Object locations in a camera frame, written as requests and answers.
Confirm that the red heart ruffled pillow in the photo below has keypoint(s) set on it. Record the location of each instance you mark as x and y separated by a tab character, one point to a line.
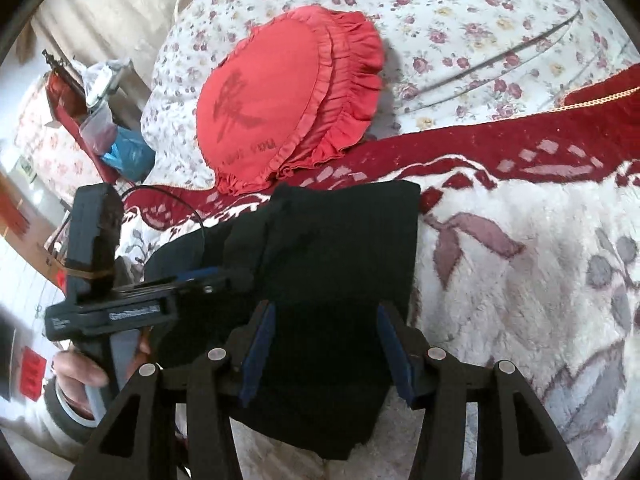
296	93

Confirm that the floral white quilt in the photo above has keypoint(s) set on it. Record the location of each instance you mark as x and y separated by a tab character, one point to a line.
448	62

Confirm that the red white plush blanket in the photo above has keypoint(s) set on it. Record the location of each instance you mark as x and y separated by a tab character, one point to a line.
528	250

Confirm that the blue plastic bag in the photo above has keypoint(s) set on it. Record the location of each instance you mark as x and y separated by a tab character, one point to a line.
130	156

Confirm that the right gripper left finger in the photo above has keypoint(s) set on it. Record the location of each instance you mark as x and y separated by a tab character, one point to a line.
135	438

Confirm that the beige curtain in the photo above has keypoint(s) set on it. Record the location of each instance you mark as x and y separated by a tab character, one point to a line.
91	31

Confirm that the person's left hand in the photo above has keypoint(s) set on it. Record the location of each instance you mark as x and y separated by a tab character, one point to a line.
74	372

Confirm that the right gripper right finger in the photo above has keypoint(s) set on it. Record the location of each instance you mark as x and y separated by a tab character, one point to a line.
516	438

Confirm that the red hanging bag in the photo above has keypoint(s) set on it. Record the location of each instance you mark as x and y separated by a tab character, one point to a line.
70	110

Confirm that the black pants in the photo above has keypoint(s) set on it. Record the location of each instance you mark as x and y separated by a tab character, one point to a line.
325	260

